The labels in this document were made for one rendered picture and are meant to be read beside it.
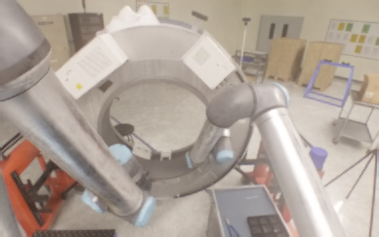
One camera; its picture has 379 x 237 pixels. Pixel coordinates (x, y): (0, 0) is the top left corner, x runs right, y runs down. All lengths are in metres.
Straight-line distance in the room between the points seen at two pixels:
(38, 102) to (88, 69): 0.86
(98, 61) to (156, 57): 0.33
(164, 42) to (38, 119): 0.97
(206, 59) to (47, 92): 0.91
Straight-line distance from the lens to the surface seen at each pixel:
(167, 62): 1.21
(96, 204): 0.68
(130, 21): 1.29
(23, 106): 0.30
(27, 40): 0.27
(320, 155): 1.57
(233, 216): 1.55
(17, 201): 1.95
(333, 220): 0.63
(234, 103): 0.63
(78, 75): 1.17
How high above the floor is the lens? 1.89
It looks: 28 degrees down
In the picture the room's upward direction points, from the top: 2 degrees clockwise
